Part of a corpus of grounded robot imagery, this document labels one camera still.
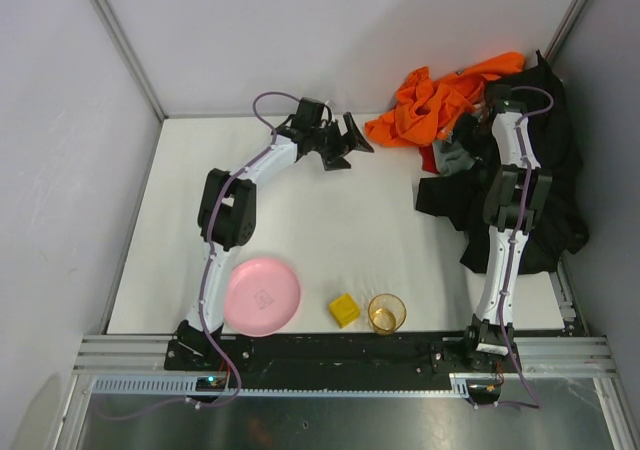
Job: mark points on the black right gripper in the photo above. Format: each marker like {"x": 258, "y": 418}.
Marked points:
{"x": 498, "y": 90}

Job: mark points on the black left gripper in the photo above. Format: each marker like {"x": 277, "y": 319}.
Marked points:
{"x": 338, "y": 142}

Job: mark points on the grey light blue cloth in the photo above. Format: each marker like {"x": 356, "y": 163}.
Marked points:
{"x": 451, "y": 158}

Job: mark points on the black cloth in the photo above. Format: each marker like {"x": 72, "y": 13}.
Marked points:
{"x": 461, "y": 195}

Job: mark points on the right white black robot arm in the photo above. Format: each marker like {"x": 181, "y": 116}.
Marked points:
{"x": 513, "y": 206}

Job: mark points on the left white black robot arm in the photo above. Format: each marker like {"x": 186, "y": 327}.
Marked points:
{"x": 228, "y": 210}

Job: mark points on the red cloth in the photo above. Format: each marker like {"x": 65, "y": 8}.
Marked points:
{"x": 428, "y": 160}

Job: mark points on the orange cloth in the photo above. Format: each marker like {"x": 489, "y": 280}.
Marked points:
{"x": 426, "y": 109}

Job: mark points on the yellow cube block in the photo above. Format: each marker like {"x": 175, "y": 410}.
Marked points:
{"x": 344, "y": 310}

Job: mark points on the amber transparent plastic cup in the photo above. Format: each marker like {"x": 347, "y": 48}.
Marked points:
{"x": 386, "y": 313}

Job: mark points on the pink round plate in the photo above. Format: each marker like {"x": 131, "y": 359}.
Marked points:
{"x": 263, "y": 296}

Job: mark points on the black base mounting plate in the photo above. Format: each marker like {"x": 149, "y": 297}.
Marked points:
{"x": 340, "y": 362}

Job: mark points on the aluminium front frame rail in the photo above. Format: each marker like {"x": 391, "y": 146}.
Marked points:
{"x": 536, "y": 356}

